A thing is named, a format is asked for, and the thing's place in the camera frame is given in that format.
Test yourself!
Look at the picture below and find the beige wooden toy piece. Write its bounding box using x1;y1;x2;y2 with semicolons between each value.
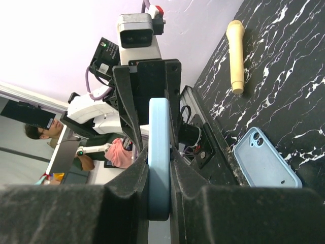
226;20;245;95

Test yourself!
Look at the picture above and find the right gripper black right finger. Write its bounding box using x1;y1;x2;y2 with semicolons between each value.
170;149;324;243

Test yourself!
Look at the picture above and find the person with glasses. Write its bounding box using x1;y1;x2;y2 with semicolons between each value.
24;119;135;171

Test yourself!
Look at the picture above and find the blue cased phone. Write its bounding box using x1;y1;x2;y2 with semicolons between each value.
148;98;170;221

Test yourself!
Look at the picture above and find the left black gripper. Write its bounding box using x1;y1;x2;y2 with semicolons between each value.
113;59;182;150

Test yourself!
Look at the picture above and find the black monitor screen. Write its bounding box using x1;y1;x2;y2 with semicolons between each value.
1;100;56;130

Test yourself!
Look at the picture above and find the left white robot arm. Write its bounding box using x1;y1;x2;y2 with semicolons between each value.
61;38;181;148

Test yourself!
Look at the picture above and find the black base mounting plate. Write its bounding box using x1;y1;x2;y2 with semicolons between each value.
184;88;248;187

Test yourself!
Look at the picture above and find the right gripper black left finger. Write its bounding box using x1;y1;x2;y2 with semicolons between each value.
1;148;149;243

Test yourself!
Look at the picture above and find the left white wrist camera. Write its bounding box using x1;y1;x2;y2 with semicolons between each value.
117;13;165;66

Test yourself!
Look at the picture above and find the light blue phone case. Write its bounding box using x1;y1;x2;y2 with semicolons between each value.
233;127;303;188

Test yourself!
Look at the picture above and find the aluminium frame rail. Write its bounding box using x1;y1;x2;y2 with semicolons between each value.
180;85;198;121

